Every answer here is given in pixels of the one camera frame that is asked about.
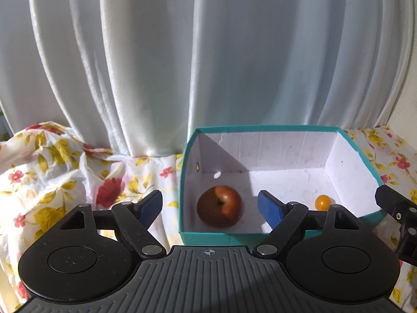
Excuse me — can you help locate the yellow cherry tomato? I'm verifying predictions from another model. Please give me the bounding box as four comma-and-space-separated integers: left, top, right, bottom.
315, 195, 332, 211

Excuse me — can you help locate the red apple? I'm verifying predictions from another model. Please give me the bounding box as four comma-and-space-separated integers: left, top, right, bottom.
196, 185, 244, 228

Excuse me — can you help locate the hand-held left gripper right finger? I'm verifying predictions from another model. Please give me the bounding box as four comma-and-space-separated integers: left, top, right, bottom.
252, 189, 359, 258

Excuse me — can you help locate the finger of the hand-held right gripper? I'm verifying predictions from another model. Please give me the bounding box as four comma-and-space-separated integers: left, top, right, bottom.
375, 185, 417, 262

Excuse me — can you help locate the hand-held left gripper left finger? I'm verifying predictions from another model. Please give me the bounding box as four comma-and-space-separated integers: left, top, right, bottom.
60, 190, 165, 259

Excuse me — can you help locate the teal cardboard box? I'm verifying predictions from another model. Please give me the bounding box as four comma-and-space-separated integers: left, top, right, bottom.
177, 124, 388, 246

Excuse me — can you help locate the floral printed cloth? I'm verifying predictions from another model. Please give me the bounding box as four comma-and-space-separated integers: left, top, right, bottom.
0, 121, 417, 313

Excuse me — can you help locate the white curtain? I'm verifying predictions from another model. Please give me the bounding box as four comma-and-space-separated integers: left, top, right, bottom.
0, 0, 417, 157

